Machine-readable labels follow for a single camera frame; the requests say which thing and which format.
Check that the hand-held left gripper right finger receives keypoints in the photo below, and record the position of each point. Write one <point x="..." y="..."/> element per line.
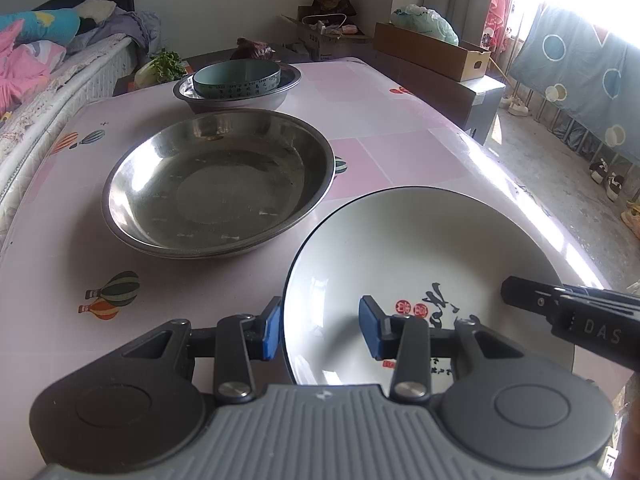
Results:
<point x="370" y="327"/>

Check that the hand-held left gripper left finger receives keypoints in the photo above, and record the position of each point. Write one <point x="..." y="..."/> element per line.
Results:
<point x="270" y="327"/>

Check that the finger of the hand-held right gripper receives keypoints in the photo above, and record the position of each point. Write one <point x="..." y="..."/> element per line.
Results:
<point x="530" y="295"/>

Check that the white ceramic plate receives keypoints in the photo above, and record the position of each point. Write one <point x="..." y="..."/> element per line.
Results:
<point x="425" y="240"/>

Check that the teal ceramic bowl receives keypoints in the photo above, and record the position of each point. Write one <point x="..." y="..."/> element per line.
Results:
<point x="235" y="85"/>

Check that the person's right forearm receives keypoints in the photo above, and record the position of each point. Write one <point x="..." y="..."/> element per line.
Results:
<point x="630" y="425"/>

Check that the beige shoe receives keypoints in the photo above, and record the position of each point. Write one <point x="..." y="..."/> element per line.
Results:
<point x="631" y="217"/>

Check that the black and white shoe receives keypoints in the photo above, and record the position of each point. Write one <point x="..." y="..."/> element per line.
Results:
<point x="598" y="170"/>
<point x="615" y="187"/>

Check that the white shoes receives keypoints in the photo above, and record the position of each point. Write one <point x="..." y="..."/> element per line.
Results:
<point x="515" y="106"/>

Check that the large dark carton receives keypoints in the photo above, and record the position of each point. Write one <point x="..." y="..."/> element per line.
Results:
<point x="450" y="100"/>

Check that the blue circle-print cloth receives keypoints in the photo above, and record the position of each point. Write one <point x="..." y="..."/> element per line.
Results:
<point x="575" y="75"/>

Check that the pink balloon-print tablecloth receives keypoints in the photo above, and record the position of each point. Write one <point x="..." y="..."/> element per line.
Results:
<point x="60" y="220"/>

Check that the long cardboard box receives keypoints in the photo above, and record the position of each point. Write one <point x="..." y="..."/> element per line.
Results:
<point x="430" y="55"/>

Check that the red cabbage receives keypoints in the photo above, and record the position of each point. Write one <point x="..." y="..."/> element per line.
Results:
<point x="252" y="50"/>

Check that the pink hanging garment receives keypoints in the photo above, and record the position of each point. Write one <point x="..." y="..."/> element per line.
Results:
<point x="497" y="15"/>

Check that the green leafy lettuce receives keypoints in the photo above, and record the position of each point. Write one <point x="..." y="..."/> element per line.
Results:
<point x="165" y="65"/>

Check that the pale green plastic bag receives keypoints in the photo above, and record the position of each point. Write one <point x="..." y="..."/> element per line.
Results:
<point x="425" y="25"/>

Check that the small open cardboard box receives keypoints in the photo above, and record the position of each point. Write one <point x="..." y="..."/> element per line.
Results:
<point x="320" y="40"/>

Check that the brown bag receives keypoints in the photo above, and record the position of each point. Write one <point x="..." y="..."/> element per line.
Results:
<point x="335" y="1"/>

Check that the grey lilac clothes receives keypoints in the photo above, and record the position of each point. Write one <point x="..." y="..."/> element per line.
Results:
<point x="125" y="27"/>

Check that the pink printed blanket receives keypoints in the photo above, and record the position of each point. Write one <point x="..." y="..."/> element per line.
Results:
<point x="20" y="70"/>

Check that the cream cloth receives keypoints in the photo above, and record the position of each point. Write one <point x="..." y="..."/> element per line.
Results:
<point x="97" y="10"/>

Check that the blue blanket with yellow dots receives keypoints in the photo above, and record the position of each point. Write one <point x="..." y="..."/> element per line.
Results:
<point x="45" y="22"/>

